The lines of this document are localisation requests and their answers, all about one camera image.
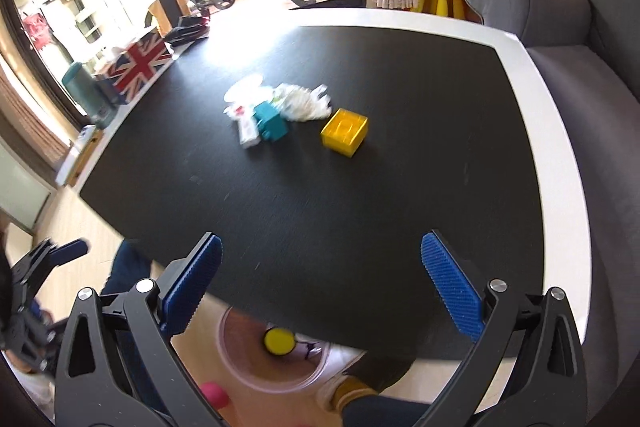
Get yellow round zip case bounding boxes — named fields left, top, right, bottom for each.
left=262, top=327, right=297, bottom=357

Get white rectangular small box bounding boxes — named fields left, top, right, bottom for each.
left=238, top=114, right=260, bottom=148

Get teal toy brick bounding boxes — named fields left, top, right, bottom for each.
left=254, top=102, right=288, bottom=142

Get yellow toy brick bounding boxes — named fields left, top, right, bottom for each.
left=320, top=108, right=369, bottom=157

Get white tissue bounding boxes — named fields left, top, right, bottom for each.
left=272, top=83, right=332, bottom=121

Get clear round plastic container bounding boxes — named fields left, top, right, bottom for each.
left=224, top=72, right=273, bottom=120

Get pink trash bin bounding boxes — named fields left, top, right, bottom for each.
left=217, top=308, right=331, bottom=395

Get blue trouser leg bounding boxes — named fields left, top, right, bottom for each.
left=100, top=241, right=152, bottom=296

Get black slipper with sock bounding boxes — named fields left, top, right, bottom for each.
left=316, top=352, right=414, bottom=414

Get white smartphone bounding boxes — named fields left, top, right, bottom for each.
left=55, top=124, right=102, bottom=187

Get teal thermos bottle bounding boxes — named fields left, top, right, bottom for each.
left=61, top=62, right=117, bottom=129

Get union jack tissue box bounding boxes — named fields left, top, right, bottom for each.
left=96, top=28, right=172, bottom=105

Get black folded gloves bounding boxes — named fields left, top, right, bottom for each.
left=164, top=16, right=209, bottom=46

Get grey fabric sofa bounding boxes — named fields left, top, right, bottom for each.
left=465, top=0, right=639, bottom=414

